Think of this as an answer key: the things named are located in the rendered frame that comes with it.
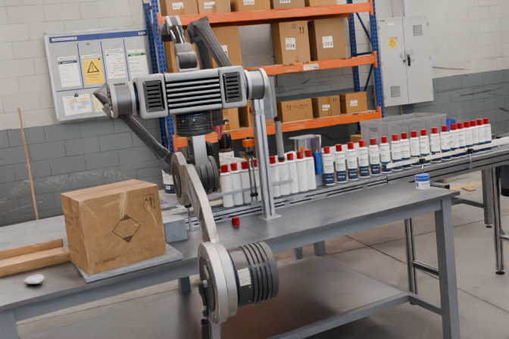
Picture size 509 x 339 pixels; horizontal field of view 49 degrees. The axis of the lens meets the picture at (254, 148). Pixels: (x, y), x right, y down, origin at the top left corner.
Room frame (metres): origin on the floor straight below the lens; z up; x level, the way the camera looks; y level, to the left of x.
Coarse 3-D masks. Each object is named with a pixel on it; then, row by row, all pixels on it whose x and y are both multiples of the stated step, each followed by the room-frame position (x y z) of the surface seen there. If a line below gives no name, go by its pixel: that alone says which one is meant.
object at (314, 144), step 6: (312, 138) 2.98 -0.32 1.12; (318, 138) 2.92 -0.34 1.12; (300, 144) 2.95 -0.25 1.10; (306, 144) 2.99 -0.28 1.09; (312, 144) 2.98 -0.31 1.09; (318, 144) 2.93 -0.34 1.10; (312, 150) 2.99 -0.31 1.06; (318, 150) 2.93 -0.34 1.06; (312, 156) 2.96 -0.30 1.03; (318, 174) 2.88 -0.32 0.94; (318, 180) 2.87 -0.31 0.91; (324, 180) 2.89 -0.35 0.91
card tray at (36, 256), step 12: (60, 240) 2.41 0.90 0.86; (0, 252) 2.30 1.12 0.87; (12, 252) 2.32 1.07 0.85; (24, 252) 2.34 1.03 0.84; (36, 252) 2.35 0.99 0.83; (48, 252) 2.33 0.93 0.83; (60, 252) 2.31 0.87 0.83; (0, 264) 2.23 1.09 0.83; (12, 264) 2.09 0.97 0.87; (24, 264) 2.10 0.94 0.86; (36, 264) 2.12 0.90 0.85; (48, 264) 2.14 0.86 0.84; (0, 276) 2.07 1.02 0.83
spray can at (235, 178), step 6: (234, 168) 2.63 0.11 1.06; (234, 174) 2.62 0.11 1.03; (234, 180) 2.62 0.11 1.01; (240, 180) 2.64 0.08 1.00; (234, 186) 2.62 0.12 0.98; (240, 186) 2.63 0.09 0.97; (240, 192) 2.63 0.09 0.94; (234, 198) 2.63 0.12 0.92; (240, 198) 2.63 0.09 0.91; (234, 204) 2.63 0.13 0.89; (240, 204) 2.62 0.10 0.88
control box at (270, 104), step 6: (270, 78) 2.59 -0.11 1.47; (270, 84) 2.57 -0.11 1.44; (270, 90) 2.55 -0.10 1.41; (270, 96) 2.54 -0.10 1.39; (264, 102) 2.54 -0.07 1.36; (270, 102) 2.54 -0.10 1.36; (264, 108) 2.54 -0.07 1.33; (270, 108) 2.54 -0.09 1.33; (264, 114) 2.54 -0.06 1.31; (270, 114) 2.54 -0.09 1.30; (276, 114) 2.68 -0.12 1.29
